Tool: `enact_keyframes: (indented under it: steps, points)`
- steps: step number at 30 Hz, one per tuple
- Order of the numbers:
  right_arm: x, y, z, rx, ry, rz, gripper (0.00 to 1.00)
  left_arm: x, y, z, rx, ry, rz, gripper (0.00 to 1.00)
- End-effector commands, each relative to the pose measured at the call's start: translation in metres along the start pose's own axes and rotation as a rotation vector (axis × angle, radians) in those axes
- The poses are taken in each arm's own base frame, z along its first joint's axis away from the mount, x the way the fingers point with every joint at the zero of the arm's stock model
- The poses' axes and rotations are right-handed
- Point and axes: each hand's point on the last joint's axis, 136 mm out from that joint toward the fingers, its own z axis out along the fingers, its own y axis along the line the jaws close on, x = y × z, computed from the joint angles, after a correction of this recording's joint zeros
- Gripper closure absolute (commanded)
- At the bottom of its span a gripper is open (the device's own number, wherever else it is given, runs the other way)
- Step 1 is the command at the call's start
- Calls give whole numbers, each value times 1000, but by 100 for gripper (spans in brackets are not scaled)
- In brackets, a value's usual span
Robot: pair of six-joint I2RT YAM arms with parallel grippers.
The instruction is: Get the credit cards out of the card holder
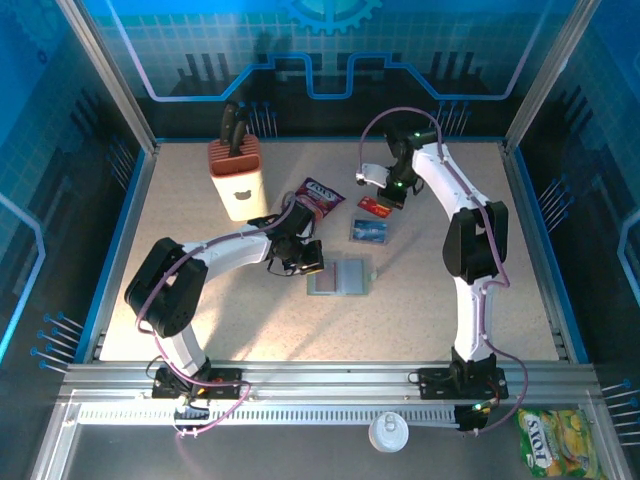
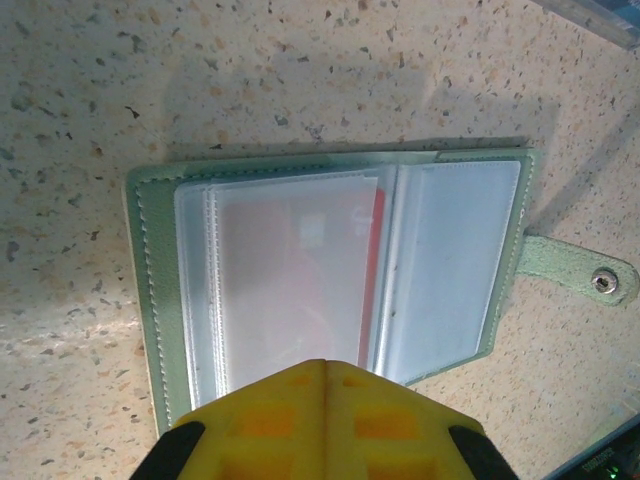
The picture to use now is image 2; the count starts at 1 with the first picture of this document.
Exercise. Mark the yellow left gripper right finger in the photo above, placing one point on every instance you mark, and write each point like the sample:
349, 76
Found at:
400, 435

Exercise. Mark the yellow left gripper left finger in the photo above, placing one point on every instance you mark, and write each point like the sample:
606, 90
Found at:
260, 430

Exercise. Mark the red credit card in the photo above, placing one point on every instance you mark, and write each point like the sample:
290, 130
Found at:
377, 250

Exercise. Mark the clear plastic case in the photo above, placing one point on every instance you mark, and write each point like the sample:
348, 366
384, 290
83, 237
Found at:
160, 250

